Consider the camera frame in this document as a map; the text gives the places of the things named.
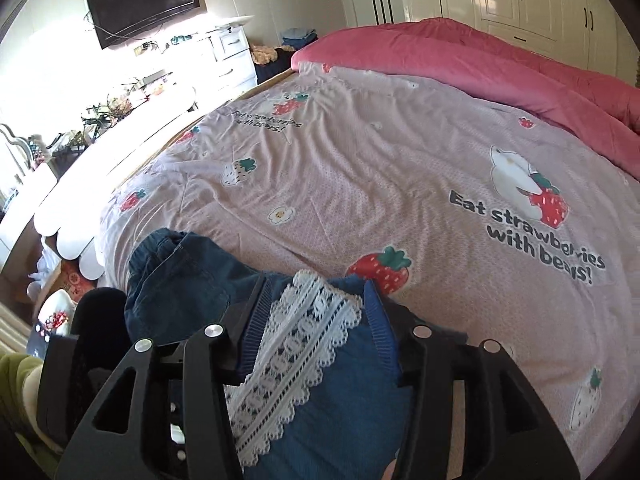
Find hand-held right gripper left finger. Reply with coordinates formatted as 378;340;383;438
56;274;273;480

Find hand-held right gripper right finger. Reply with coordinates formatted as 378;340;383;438
363;279;583;480

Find blue denim pants lace trim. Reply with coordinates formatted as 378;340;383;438
124;227;416;480

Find green sleeved left forearm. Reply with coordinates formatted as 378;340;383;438
0;352;51;466

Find orange printed box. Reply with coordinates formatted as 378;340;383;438
59;259;101;302

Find pink strawberry printed bed sheet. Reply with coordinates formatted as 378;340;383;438
97;62;640;466

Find white dresser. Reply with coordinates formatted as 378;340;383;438
197;22;258;96

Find pink comforter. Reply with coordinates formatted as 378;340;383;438
291;17;640;183

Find yellow floral cloth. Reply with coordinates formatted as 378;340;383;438
250;44;281;65

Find folded blue clothes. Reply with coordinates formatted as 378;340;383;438
280;26;319;48

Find white wardrobe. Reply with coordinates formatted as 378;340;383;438
400;0;640;86

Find black wall television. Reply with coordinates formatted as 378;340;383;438
86;0;208;51

